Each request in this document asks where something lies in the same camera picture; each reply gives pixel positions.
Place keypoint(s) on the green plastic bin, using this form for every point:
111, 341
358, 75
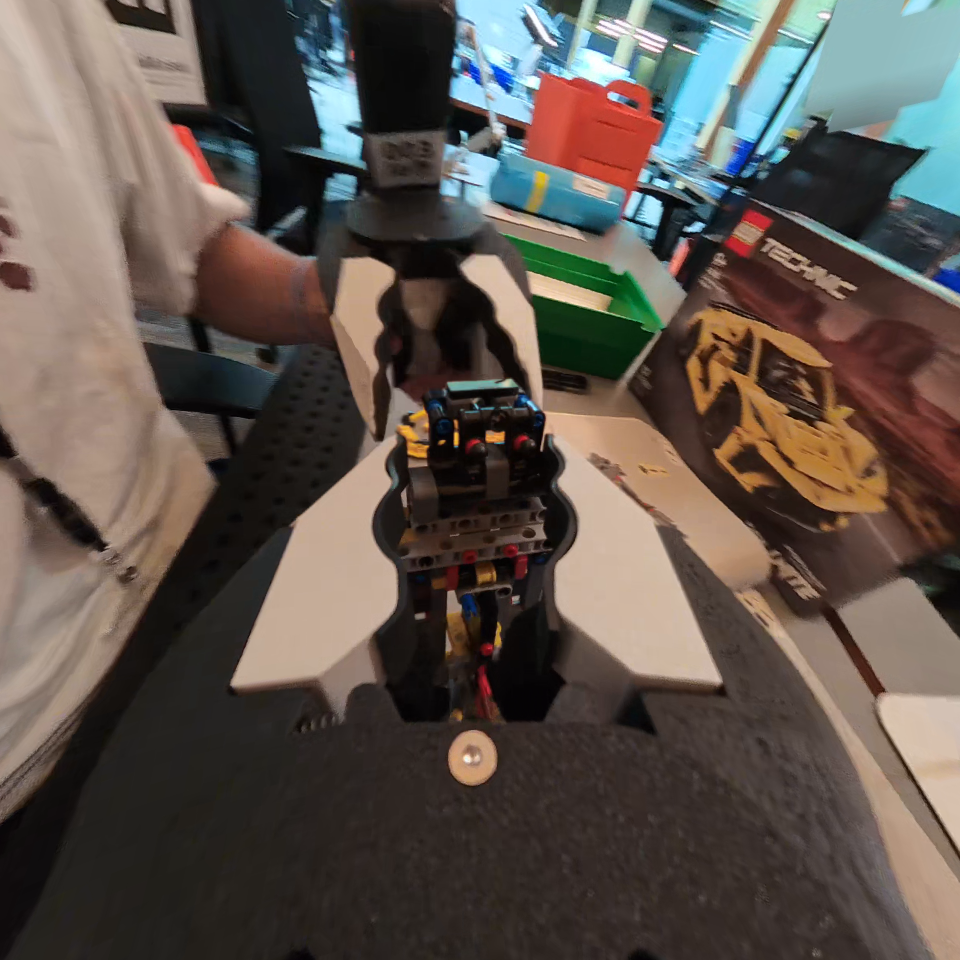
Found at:
592, 330

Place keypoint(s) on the cluster of black lego pieces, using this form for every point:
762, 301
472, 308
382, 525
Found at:
564, 379

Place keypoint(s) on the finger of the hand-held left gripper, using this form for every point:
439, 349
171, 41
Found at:
360, 322
510, 315

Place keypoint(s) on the black office chair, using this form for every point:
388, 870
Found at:
300, 180

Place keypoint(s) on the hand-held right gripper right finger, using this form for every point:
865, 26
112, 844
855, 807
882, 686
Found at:
630, 592

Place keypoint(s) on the black monitor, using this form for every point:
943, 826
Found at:
832, 180

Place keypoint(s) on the white paper stack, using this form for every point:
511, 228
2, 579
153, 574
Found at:
570, 292

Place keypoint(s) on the lego instruction booklet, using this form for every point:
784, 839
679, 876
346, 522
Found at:
675, 480

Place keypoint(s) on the black and white marker sign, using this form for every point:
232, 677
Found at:
161, 52

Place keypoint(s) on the grey lego chassis assembly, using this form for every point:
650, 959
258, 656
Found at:
472, 517

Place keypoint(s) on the orange red felt item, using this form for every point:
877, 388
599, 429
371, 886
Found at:
193, 154

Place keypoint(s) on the dark lego set box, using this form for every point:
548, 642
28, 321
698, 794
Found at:
810, 390

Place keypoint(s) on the red felt bag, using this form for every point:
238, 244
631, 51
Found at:
592, 127

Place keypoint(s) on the person's left forearm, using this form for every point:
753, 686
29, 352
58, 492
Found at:
247, 289

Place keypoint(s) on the dark swivel chair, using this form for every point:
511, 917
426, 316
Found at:
210, 382

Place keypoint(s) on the blue plastic roll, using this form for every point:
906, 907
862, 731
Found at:
555, 191

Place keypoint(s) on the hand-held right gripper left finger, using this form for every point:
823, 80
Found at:
322, 592

